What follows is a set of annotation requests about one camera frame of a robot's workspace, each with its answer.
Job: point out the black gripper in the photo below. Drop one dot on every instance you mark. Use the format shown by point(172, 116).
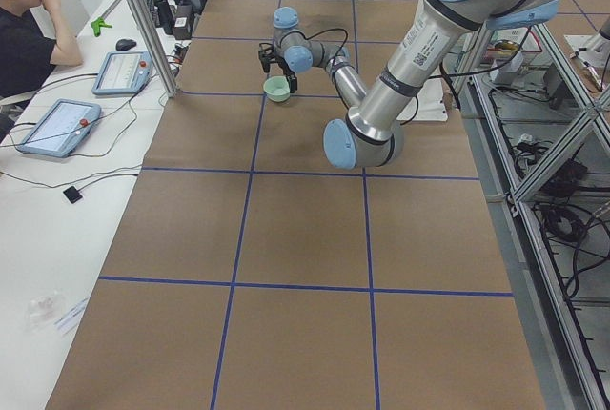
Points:
point(285, 68)

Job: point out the mint green ceramic bowl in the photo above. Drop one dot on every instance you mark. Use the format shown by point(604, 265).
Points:
point(277, 89)

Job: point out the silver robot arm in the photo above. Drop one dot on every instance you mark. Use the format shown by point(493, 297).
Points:
point(370, 135)

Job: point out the black label printer box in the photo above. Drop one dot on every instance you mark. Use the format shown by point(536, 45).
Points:
point(185, 17)

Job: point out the far teach pendant tablet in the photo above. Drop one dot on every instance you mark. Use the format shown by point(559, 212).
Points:
point(123, 73)

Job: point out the teach pendant tablet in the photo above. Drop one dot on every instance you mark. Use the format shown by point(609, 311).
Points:
point(123, 73)
point(61, 129)

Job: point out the black computer mouse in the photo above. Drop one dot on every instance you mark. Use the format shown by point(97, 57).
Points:
point(125, 44)

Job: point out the green plastic clamp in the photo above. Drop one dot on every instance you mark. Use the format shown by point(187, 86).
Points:
point(98, 24)

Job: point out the near teach pendant tablet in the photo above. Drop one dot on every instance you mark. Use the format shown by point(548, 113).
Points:
point(61, 129)

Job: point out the small black square device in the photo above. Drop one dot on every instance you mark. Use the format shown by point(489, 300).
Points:
point(72, 194)

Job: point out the seated person in black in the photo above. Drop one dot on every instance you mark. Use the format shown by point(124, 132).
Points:
point(28, 56)

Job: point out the clear plastic bag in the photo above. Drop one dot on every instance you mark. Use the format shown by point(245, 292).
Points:
point(43, 311)

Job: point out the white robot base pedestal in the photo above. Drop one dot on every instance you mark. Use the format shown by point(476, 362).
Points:
point(432, 104)

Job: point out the aluminium frame post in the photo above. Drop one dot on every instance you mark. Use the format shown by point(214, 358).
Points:
point(143, 21)

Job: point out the aluminium side frame rails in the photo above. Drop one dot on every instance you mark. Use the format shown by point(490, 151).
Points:
point(544, 138)

